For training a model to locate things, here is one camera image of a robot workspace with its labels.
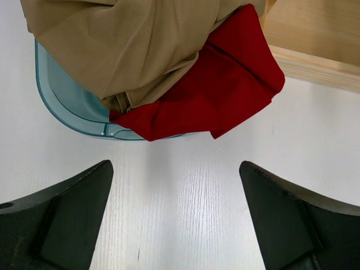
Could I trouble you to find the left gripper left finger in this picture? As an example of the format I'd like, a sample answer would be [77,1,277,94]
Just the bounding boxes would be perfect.
[1,160,114,269]

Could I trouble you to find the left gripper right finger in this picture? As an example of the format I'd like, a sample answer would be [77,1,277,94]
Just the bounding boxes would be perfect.
[239,161,359,269]

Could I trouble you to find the red skirt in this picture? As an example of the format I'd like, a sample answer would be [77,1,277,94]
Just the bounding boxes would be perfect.
[109,5,285,141]

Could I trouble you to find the tan skirt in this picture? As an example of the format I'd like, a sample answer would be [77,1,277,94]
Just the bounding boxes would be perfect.
[21,1,266,110]

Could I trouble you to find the teal plastic basin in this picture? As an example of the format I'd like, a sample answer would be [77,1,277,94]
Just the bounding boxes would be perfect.
[34,42,144,141]

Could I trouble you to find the wooden clothes rack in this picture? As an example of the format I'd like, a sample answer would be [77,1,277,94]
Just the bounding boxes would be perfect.
[263,0,359,92]

